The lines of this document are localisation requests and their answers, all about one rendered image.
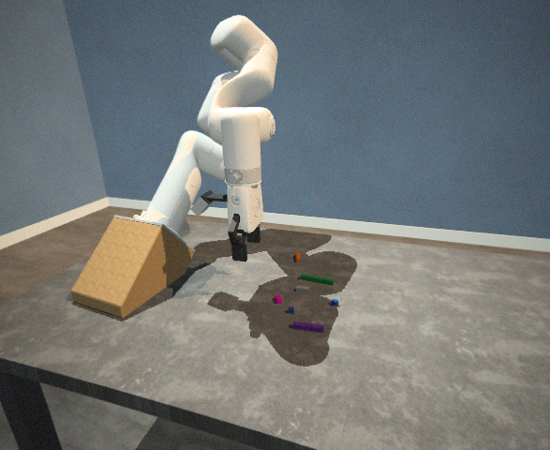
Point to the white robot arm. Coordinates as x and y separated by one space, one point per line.
235 136

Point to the purple rod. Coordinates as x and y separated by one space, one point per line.
308 326

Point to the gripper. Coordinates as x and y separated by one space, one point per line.
244 207

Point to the green rod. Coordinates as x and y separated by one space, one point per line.
317 279

